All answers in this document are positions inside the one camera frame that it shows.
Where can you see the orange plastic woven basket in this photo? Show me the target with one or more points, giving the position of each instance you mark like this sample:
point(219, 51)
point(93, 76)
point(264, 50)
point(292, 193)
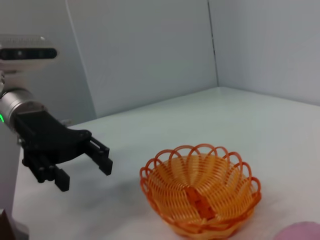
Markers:
point(200, 190)

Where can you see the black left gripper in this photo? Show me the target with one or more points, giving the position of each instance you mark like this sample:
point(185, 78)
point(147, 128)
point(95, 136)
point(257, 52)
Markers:
point(50, 140)

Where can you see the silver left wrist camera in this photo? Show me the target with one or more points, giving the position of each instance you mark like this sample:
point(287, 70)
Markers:
point(25, 53)

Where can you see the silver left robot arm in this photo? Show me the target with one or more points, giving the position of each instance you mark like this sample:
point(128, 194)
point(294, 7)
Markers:
point(17, 103)

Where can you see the pink peach with green leaf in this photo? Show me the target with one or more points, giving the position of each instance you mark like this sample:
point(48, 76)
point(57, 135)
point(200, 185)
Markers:
point(300, 232)

